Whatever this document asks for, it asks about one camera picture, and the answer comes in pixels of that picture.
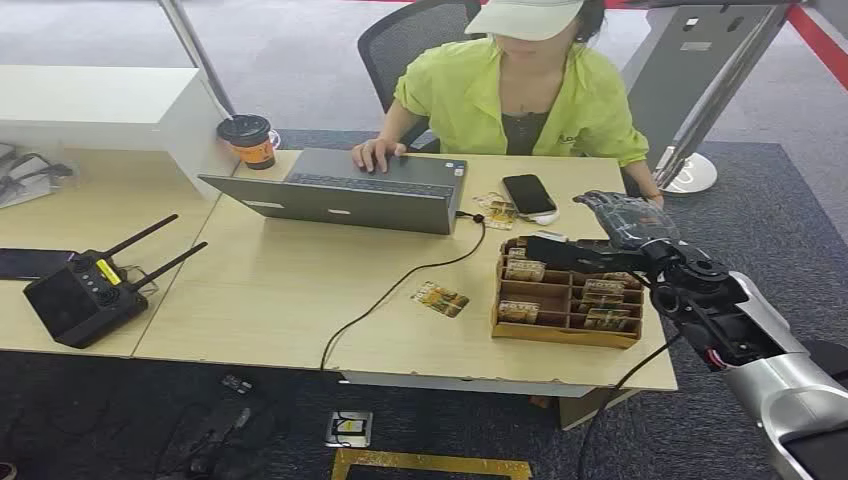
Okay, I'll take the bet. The grey laptop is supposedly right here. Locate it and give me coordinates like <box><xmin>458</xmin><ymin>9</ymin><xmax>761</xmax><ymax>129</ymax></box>
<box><xmin>197</xmin><ymin>146</ymin><xmax>469</xmax><ymax>236</ymax></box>

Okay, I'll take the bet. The clear bag of cables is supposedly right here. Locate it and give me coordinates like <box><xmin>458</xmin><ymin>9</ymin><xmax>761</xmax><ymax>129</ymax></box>
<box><xmin>0</xmin><ymin>142</ymin><xmax>75</xmax><ymax>211</ymax></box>

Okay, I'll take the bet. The cardboard divider box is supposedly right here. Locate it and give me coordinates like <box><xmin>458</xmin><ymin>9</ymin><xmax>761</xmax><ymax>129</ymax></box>
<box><xmin>490</xmin><ymin>235</ymin><xmax>646</xmax><ymax>350</ymax></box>

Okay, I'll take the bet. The black laptop power cable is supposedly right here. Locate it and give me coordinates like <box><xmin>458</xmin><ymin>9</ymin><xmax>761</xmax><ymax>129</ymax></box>
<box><xmin>319</xmin><ymin>210</ymin><xmax>488</xmax><ymax>372</ymax></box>

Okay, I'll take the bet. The black two-antenna controller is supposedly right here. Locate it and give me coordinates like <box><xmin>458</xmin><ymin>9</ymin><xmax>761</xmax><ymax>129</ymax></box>
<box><xmin>23</xmin><ymin>213</ymin><xmax>209</xmax><ymax>350</ymax></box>

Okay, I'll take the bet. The grey kiosk stand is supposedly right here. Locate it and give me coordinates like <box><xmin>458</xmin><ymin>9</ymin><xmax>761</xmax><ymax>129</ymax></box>
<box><xmin>619</xmin><ymin>0</ymin><xmax>806</xmax><ymax>197</ymax></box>

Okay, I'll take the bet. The person's right hand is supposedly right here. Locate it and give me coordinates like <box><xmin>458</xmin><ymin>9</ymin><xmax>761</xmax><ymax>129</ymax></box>
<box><xmin>351</xmin><ymin>137</ymin><xmax>408</xmax><ymax>175</ymax></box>

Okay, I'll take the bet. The dark flat tablet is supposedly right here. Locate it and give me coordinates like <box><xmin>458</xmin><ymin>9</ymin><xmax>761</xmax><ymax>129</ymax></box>
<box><xmin>0</xmin><ymin>248</ymin><xmax>82</xmax><ymax>282</ymax></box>

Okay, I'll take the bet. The black-lidded orange coffee cup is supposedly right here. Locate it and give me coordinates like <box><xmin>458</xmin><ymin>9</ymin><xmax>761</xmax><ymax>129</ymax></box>
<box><xmin>216</xmin><ymin>114</ymin><xmax>278</xmax><ymax>172</ymax></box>

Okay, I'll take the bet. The person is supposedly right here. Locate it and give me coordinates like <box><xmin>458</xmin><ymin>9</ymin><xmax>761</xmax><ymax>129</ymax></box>
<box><xmin>351</xmin><ymin>0</ymin><xmax>666</xmax><ymax>208</ymax></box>

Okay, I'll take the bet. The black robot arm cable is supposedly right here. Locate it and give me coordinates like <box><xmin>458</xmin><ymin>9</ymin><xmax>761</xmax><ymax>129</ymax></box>
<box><xmin>576</xmin><ymin>331</ymin><xmax>684</xmax><ymax>480</ymax></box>

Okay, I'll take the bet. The slanted metal pole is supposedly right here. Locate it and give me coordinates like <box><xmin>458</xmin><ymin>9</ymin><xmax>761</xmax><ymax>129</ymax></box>
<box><xmin>157</xmin><ymin>0</ymin><xmax>237</xmax><ymax>118</ymax></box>

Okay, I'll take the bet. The silver floor socket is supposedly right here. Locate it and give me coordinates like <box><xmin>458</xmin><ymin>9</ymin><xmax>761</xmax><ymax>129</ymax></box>
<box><xmin>324</xmin><ymin>410</ymin><xmax>374</xmax><ymax>450</ymax></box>

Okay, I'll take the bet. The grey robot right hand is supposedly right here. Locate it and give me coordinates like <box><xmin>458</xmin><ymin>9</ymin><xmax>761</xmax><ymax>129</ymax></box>
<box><xmin>573</xmin><ymin>190</ymin><xmax>682</xmax><ymax>251</ymax></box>

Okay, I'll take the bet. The stack of patterned cards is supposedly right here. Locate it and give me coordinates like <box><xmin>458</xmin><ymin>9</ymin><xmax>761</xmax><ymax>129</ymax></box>
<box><xmin>497</xmin><ymin>300</ymin><xmax>541</xmax><ymax>326</ymax></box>
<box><xmin>505</xmin><ymin>258</ymin><xmax>547</xmax><ymax>284</ymax></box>
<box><xmin>581</xmin><ymin>278</ymin><xmax>627</xmax><ymax>297</ymax></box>
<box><xmin>601</xmin><ymin>271</ymin><xmax>643</xmax><ymax>291</ymax></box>
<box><xmin>584</xmin><ymin>307</ymin><xmax>632</xmax><ymax>333</ymax></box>

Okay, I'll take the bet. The pile of patterned cards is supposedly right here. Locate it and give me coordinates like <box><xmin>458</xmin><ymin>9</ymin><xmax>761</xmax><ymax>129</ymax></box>
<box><xmin>472</xmin><ymin>191</ymin><xmax>519</xmax><ymax>232</ymax></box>

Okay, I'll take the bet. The patterned card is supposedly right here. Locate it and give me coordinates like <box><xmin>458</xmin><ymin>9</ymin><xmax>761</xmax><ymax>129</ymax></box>
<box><xmin>410</xmin><ymin>281</ymin><xmax>471</xmax><ymax>320</ymax></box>

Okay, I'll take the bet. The black smartphone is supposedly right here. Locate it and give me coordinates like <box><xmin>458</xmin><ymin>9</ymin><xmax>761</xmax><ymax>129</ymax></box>
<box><xmin>501</xmin><ymin>173</ymin><xmax>559</xmax><ymax>217</ymax></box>

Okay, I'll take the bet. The black mesh office chair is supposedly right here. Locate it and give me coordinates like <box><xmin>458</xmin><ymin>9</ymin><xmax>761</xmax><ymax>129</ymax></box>
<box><xmin>356</xmin><ymin>0</ymin><xmax>484</xmax><ymax>155</ymax></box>

